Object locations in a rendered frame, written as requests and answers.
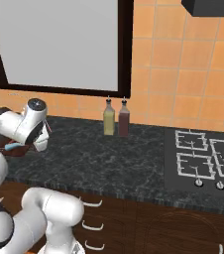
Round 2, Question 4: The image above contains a dark wooden drawer front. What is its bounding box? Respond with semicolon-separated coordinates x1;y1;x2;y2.
71;190;129;216
78;212;129;237
78;235;129;254

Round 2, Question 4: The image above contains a dark red vinegar bottle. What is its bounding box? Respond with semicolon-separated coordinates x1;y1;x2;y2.
118;96;131;138

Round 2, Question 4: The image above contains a black range hood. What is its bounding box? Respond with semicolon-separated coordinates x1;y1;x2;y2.
180;0;224;19

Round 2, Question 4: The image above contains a white drawer handle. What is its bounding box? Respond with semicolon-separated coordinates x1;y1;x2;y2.
84;240;106;252
78;196;103;208
81;220;105;231

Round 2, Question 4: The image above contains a blue handled peeler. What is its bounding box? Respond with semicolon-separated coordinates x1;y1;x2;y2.
4;142;23;151

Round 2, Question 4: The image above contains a dark framed window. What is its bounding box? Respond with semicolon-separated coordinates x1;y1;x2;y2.
0;0;135;99

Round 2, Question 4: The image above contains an arched dark wooden cupboard door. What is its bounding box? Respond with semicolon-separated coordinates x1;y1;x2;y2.
143;210;219;254

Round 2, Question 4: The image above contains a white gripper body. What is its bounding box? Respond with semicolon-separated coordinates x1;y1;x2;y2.
34;129;51;153

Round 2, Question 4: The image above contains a yellow oil bottle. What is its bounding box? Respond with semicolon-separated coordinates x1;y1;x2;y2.
103;95;116;137

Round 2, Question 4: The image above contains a black gas hob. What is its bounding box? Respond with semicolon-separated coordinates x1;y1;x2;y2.
163;127;224;199

